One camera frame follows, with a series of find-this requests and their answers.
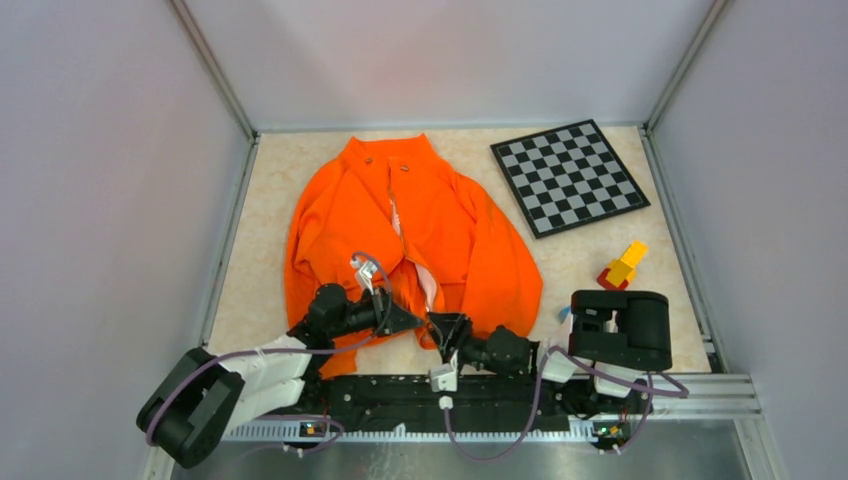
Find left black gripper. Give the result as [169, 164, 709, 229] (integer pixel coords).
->
[329, 285, 423, 339]

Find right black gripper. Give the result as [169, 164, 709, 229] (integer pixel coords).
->
[427, 311, 519, 378]

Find orange zip-up jacket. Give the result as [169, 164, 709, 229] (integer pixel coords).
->
[283, 135, 543, 338]

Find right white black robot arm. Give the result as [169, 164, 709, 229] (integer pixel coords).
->
[428, 290, 672, 412]

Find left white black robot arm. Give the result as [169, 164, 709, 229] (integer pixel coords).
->
[136, 283, 424, 468]

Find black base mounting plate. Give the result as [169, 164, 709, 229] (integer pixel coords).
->
[288, 375, 647, 434]

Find blue and white box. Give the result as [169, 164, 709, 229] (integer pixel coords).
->
[558, 306, 573, 325]

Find yellow red toy blocks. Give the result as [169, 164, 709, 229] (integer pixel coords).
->
[596, 241, 648, 291]

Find black and grey checkerboard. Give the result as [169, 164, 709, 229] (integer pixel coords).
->
[490, 119, 651, 239]

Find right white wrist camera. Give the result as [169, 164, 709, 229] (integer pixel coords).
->
[429, 351, 460, 410]

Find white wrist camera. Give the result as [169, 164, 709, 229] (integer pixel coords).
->
[350, 255, 379, 295]
[429, 351, 460, 410]

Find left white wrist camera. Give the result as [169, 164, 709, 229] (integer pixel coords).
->
[350, 255, 379, 295]

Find aluminium frame rail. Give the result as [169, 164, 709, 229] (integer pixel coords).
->
[142, 374, 763, 480]

